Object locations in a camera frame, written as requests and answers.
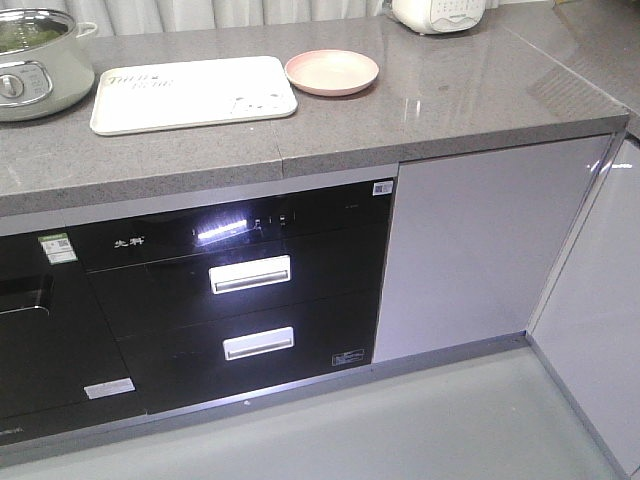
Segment pink round plate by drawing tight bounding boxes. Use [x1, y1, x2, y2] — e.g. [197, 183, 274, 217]
[284, 49, 380, 97]

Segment cream bear serving tray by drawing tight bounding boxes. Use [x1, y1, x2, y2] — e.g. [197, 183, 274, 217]
[90, 56, 298, 136]

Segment black drawer sterilizer cabinet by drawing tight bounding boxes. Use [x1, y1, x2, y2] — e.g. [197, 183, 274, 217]
[69, 179, 394, 413]

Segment white right cabinet door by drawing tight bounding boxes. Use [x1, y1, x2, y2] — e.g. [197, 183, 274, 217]
[373, 136, 610, 362]

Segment white rice cooker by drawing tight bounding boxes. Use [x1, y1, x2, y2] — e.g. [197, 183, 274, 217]
[391, 0, 486, 35]

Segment white pleated curtain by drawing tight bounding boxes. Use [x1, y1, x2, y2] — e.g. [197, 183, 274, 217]
[63, 0, 396, 37]

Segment light green electric cooking pot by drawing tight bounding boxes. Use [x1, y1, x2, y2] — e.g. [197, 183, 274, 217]
[1, 8, 98, 122]

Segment upper silver drawer handle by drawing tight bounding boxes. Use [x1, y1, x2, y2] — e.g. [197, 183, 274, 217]
[208, 255, 292, 295]

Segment silver drawer handle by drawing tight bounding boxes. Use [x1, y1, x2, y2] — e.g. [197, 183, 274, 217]
[223, 326, 295, 361]
[208, 255, 292, 295]

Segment lower silver drawer handle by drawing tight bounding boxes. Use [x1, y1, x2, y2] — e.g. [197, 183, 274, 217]
[223, 326, 295, 361]

